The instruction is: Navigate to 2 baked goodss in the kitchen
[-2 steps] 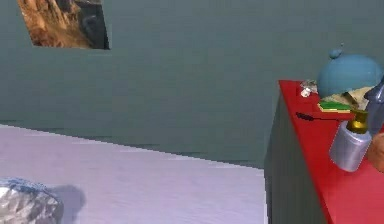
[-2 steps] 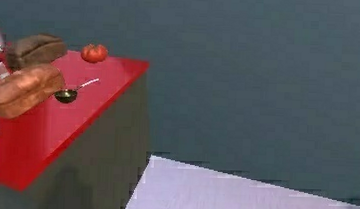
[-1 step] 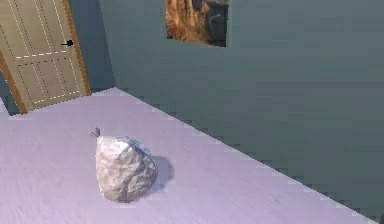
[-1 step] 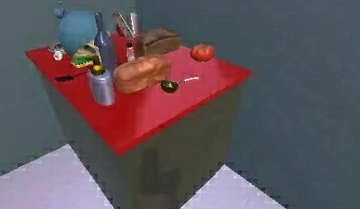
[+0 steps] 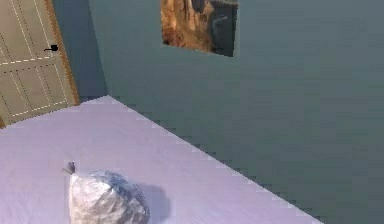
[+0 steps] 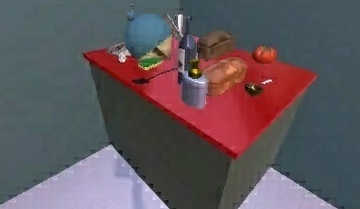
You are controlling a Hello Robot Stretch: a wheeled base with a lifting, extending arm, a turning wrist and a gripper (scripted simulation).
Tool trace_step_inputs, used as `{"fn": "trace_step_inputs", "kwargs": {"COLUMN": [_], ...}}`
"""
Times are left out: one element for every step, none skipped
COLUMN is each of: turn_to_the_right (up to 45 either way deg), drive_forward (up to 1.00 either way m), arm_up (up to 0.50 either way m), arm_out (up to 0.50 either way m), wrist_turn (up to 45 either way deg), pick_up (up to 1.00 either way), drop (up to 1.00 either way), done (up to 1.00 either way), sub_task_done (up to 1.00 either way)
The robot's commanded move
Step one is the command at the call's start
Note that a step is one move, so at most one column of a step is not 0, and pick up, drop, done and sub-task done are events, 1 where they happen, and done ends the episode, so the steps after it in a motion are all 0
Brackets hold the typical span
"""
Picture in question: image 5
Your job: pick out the brown framed wall picture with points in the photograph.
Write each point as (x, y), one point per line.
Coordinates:
(196, 25)

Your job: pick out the beige panelled room door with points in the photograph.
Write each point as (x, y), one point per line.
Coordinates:
(30, 60)

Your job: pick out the grey tied rubbish bag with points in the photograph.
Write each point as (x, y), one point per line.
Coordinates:
(103, 200)

